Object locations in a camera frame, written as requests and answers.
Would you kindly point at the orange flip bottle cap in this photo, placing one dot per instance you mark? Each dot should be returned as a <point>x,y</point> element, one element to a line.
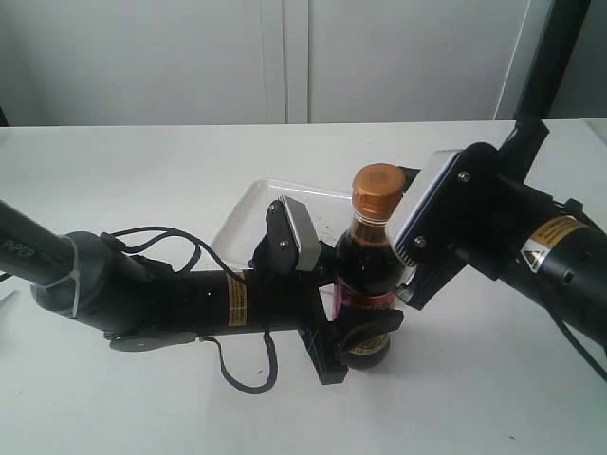
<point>377,190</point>

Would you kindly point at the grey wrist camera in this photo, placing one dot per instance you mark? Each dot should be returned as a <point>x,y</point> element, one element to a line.
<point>423,226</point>
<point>292,239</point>

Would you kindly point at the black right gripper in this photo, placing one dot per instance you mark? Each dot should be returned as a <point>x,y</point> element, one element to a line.
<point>490,215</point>

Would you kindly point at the dark soy sauce bottle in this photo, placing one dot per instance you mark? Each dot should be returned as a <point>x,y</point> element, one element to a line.
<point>368,271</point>

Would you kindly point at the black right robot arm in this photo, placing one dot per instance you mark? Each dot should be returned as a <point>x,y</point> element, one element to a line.
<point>550,251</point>

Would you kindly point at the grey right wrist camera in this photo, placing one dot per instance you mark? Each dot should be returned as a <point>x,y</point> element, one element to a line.
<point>423,226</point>

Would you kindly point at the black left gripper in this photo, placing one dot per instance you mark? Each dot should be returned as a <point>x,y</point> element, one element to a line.
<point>293,302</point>

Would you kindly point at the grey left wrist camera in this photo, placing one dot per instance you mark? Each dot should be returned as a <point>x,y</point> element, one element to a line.
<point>292,239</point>

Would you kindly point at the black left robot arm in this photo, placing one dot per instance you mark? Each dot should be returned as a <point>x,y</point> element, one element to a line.
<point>140,304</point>

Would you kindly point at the white plastic tray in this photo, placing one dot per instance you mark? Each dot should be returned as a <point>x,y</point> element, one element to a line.
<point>330,211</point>

